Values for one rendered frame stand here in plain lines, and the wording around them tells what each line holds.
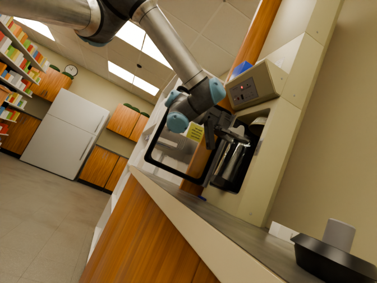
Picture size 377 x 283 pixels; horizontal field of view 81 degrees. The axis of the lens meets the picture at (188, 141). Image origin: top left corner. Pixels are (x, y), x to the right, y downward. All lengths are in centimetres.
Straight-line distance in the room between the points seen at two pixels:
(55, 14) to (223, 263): 61
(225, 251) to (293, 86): 79
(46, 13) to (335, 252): 67
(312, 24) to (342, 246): 94
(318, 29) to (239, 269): 103
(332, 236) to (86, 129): 545
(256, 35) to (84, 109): 474
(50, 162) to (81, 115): 122
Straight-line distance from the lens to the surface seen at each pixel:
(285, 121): 91
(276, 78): 91
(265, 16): 153
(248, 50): 137
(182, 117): 71
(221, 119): 88
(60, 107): 574
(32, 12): 63
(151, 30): 72
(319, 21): 116
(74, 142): 561
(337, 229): 32
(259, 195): 83
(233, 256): 24
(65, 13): 68
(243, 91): 104
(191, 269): 38
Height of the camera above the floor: 97
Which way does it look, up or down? 10 degrees up
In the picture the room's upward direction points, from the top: 24 degrees clockwise
